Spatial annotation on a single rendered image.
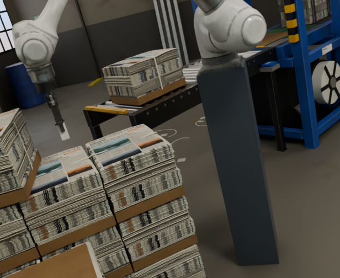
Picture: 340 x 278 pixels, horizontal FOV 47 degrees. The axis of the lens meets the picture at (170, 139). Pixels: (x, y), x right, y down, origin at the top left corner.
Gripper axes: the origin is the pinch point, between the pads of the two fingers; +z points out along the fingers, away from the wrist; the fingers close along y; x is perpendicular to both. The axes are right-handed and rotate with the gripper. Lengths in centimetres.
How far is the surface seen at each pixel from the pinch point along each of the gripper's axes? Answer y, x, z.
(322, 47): -85, 197, 27
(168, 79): -66, 69, 9
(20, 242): 18.2, -27.0, 27.5
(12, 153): 15.3, -18.0, -2.6
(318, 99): -91, 194, 67
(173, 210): 18, 28, 41
